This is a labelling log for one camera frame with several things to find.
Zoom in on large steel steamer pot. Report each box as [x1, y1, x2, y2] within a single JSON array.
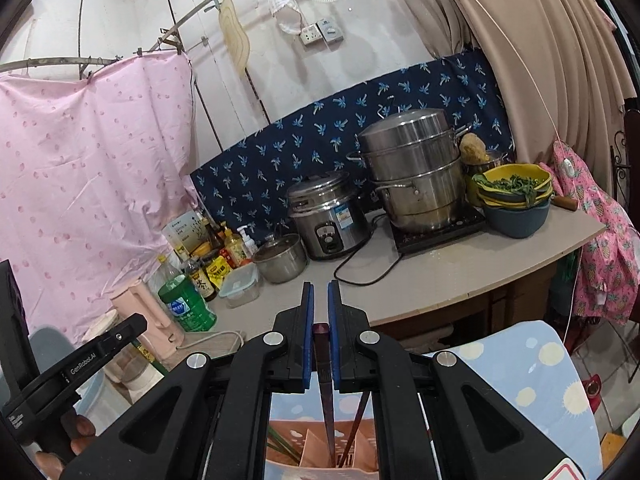
[[347, 110, 472, 233]]

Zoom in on small steel pot with lid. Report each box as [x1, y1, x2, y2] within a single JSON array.
[[251, 234, 307, 283]]

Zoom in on blue spotted tablecloth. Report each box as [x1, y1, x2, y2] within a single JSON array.
[[265, 320, 608, 480]]

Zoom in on beige curtain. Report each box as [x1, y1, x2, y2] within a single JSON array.
[[435, 0, 632, 166]]

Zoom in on person's left hand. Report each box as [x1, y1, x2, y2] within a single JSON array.
[[35, 412, 98, 480]]

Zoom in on yellow bowls with greens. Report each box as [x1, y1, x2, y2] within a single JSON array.
[[472, 162, 553, 209]]

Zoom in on black power cable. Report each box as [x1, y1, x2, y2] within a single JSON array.
[[334, 220, 402, 287]]

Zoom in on pink perforated utensil holder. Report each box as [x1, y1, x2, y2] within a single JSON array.
[[265, 417, 381, 480]]

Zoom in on blue plastic basin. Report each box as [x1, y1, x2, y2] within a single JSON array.
[[482, 199, 551, 239]]

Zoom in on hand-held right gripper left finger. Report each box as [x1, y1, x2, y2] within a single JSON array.
[[60, 282, 317, 480]]

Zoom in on black induction cooktop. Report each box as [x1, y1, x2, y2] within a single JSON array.
[[387, 207, 488, 256]]

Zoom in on clear food container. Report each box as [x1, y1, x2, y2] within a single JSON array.
[[218, 265, 263, 309]]

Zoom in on pink dotted curtain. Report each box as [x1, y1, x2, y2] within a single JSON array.
[[0, 52, 201, 346]]

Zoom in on dark metal chair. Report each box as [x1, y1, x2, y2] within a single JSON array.
[[609, 130, 635, 202]]

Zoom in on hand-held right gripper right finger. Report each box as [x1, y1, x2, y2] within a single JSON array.
[[329, 280, 586, 480]]

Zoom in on green plastic bottle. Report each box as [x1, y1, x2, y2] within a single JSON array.
[[158, 275, 218, 333]]

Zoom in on dark sauce bottle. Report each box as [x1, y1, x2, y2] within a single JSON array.
[[207, 217, 226, 251]]

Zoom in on navy printed cloth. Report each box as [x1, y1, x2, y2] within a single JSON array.
[[190, 50, 512, 242]]

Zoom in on white hanging cloth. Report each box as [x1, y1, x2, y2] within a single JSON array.
[[255, 0, 304, 36]]

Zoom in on yellow seasoning packet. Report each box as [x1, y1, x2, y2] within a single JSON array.
[[206, 257, 234, 292]]

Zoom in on dark red chopstick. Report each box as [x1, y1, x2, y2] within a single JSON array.
[[312, 324, 337, 466]]

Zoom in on yellow oil bottle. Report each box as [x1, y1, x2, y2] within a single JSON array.
[[224, 232, 247, 267]]

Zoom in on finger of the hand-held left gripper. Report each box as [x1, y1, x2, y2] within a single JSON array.
[[0, 260, 40, 401], [2, 314, 148, 408]]

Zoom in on pink floral garment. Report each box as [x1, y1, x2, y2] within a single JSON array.
[[552, 140, 640, 326]]

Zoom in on beige hanging cutting board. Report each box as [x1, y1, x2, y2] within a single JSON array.
[[218, 0, 251, 77]]

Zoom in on wall switch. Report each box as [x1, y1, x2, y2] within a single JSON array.
[[316, 17, 345, 44]]

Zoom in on green chopstick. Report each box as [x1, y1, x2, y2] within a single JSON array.
[[267, 426, 302, 462]]

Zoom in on wooden counter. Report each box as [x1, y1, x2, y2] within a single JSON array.
[[165, 195, 608, 361]]

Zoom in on pink electric kettle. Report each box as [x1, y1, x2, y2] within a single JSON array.
[[110, 280, 177, 361]]

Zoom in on white pull string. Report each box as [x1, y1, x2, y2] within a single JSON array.
[[440, 0, 576, 178]]

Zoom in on white pump bottle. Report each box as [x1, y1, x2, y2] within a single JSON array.
[[237, 225, 257, 262]]

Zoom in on steel rice cooker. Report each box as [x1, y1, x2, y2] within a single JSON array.
[[286, 171, 371, 261]]

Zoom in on metal curtain rail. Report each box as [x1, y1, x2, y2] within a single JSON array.
[[0, 0, 281, 75]]

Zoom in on soy sauce bottle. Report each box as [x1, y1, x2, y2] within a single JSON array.
[[186, 257, 217, 303]]

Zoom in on white power cable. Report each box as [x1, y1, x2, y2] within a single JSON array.
[[177, 329, 246, 354]]

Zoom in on yellow loofah sponge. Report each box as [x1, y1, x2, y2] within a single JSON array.
[[460, 132, 489, 164]]

